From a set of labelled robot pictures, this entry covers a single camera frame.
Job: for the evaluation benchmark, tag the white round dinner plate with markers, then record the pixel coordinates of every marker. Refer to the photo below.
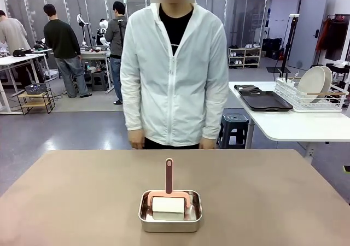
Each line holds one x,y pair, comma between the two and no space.
310,84
329,79

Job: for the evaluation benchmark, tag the person's left forearm white sleeve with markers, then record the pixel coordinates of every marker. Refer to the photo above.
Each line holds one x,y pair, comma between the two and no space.
216,114

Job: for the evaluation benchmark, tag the person's right forearm white sleeve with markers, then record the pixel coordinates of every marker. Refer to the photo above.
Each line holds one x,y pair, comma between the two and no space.
132,112

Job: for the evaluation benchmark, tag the person's left hand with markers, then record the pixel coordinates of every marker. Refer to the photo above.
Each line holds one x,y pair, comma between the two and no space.
207,144

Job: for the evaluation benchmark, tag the person's right hand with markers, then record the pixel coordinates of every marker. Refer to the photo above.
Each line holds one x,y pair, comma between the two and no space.
136,140

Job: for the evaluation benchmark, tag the white side table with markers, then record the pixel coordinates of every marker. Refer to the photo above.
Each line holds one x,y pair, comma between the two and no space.
300,125

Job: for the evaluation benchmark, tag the black utility cart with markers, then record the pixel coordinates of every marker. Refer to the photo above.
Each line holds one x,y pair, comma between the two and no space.
340,73

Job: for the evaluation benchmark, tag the white tissue box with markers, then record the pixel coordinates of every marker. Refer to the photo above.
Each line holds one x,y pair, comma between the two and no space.
343,64

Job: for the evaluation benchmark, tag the black clothes rack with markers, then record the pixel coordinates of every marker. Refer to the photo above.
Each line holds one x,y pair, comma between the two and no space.
320,63

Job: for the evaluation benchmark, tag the blue-grey plastic stool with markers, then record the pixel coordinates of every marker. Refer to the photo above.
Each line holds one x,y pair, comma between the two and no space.
232,123

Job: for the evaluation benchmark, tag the dark grey folded cloth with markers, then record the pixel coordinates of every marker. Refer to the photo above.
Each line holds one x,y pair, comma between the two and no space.
247,88

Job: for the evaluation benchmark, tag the black hanging garment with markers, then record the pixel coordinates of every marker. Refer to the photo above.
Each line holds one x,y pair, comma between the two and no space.
337,41

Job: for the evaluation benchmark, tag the black tripod with white device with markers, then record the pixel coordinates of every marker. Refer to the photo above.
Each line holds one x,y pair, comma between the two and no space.
287,49

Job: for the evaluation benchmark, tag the orange hanging jacket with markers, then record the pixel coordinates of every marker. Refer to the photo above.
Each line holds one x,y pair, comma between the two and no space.
324,35

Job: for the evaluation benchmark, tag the grey door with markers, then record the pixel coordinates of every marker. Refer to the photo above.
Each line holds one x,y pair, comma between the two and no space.
309,38

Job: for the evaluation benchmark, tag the black equipment cases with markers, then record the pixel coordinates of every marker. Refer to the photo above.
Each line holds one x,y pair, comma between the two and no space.
272,47

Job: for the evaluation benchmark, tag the wooden shoe rack with shoes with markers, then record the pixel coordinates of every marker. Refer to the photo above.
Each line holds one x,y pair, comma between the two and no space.
244,57

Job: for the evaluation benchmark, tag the pink lint roller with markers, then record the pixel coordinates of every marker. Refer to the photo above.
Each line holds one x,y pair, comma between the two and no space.
169,180

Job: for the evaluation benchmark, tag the rectangular stainless steel container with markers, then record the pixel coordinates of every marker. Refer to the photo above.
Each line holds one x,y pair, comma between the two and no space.
169,226

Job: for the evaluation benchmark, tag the person in white jacket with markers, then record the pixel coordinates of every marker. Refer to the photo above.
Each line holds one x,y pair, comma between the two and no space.
175,93

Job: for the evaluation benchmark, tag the dark grey step stool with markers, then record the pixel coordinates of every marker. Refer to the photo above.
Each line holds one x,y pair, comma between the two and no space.
99,79

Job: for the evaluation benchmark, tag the person in grey jacket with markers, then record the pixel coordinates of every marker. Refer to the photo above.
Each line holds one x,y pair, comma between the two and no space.
115,35

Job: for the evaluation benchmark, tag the white lab table with clutter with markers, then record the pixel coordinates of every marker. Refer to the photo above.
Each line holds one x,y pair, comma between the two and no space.
93,55

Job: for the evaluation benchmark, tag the white black humanoid robot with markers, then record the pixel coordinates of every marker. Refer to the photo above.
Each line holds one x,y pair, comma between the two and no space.
102,32

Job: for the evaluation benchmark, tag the person in dark green sweater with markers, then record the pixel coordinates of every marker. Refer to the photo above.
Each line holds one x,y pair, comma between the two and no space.
61,41

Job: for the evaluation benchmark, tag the grey mesh basket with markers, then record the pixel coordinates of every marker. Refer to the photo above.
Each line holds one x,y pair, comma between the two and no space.
35,88

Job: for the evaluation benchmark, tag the black cap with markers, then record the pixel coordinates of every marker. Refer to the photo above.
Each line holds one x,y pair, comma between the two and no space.
19,53

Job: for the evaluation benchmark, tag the white lab workbench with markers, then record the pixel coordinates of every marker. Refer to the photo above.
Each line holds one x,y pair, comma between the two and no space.
16,58

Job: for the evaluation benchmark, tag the person in beige shirt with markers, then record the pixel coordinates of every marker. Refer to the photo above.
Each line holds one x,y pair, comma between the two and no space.
13,32

